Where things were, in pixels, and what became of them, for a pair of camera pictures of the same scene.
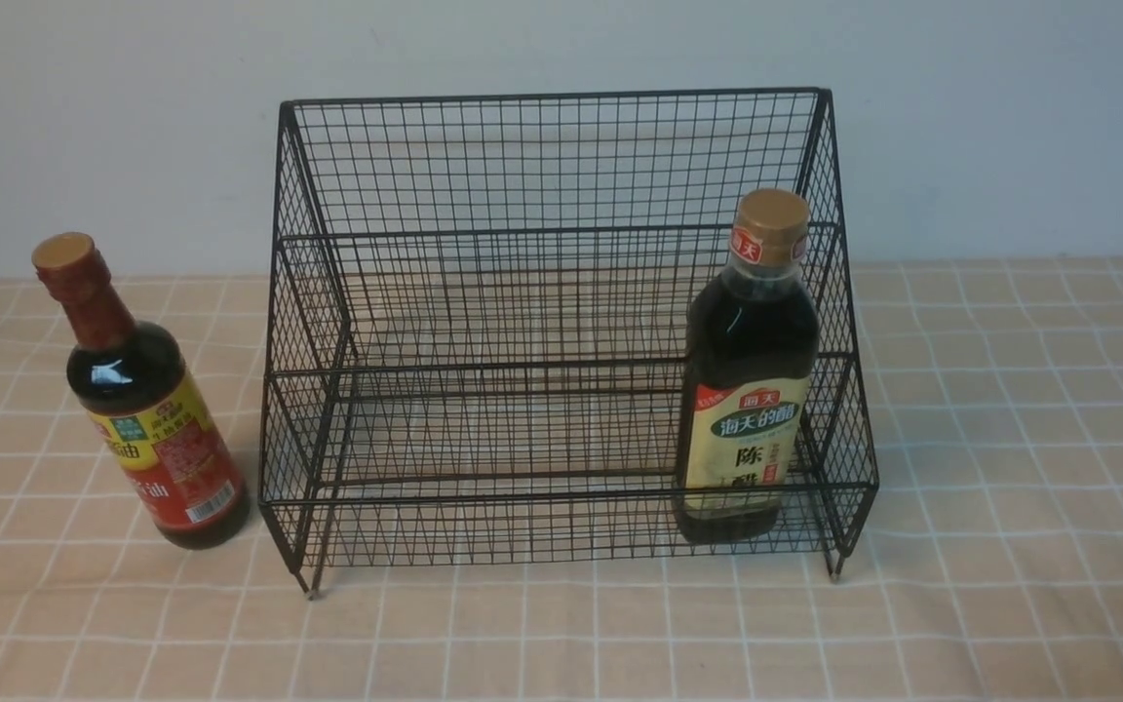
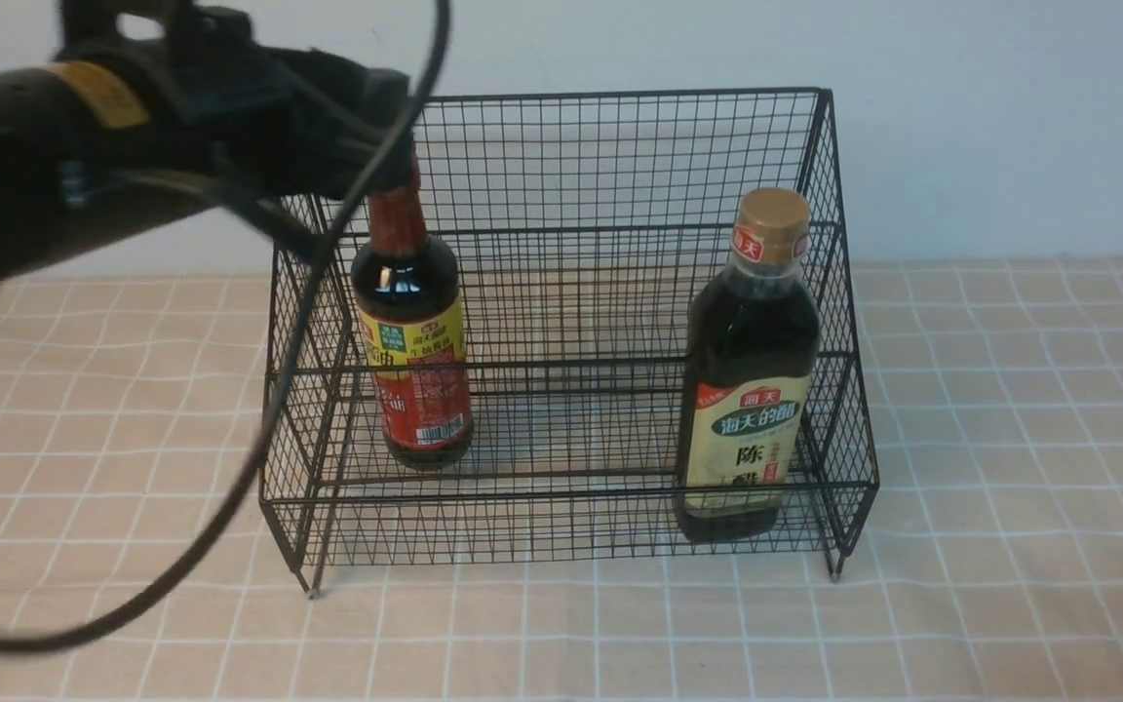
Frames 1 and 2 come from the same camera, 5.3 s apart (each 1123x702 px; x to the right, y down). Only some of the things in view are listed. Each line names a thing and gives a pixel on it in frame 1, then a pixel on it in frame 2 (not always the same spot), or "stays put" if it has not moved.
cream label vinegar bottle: (752, 351) stays put
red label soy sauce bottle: (147, 406) → (408, 312)
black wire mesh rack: (562, 326) stays put
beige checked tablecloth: (1026, 541) stays put
